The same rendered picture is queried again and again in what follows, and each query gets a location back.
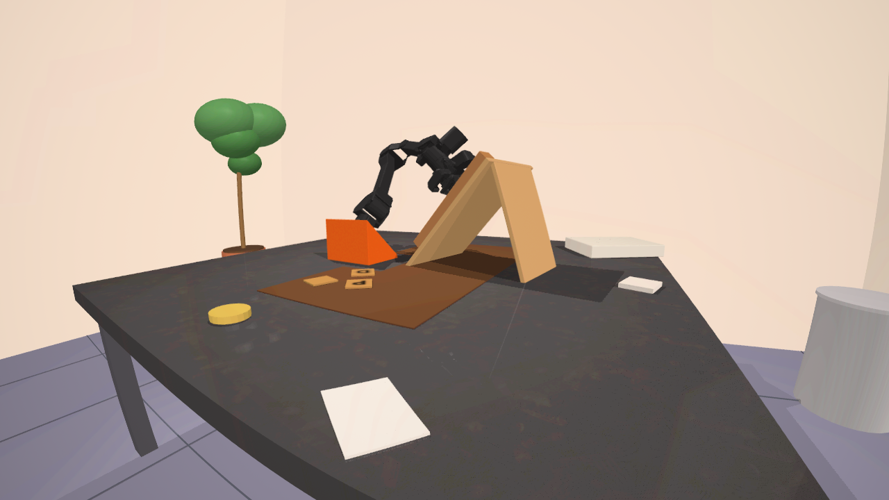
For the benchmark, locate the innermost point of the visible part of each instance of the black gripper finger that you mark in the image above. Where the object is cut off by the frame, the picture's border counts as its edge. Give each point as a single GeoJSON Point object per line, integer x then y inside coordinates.
{"type": "Point", "coordinates": [449, 184]}

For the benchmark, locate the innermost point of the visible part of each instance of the yellow flat disc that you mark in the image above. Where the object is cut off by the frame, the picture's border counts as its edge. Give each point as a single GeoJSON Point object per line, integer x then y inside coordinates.
{"type": "Point", "coordinates": [229, 314]}

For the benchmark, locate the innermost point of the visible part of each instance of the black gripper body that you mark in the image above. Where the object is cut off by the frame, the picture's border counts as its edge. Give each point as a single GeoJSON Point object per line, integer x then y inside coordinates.
{"type": "Point", "coordinates": [441, 174]}

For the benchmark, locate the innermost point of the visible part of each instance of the cream flat card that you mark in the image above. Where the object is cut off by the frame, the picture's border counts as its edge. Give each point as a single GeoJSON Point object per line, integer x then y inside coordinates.
{"type": "Point", "coordinates": [371, 416]}

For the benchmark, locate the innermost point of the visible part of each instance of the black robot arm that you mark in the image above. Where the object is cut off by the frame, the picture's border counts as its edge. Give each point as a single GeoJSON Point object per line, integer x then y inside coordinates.
{"type": "Point", "coordinates": [427, 151]}

